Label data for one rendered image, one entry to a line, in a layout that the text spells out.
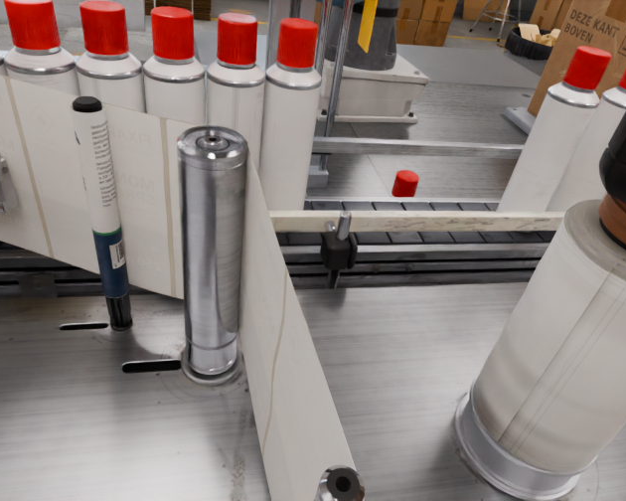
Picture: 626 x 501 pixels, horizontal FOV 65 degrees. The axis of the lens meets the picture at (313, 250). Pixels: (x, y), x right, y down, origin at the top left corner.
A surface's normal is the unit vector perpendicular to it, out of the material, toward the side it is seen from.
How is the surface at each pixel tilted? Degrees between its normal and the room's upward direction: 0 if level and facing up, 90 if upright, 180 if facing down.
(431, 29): 87
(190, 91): 90
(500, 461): 90
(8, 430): 0
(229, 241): 90
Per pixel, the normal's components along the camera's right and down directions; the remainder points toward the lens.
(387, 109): 0.25, 0.62
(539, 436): -0.51, 0.45
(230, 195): 0.60, 0.55
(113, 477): 0.13, -0.78
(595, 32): -0.97, 0.02
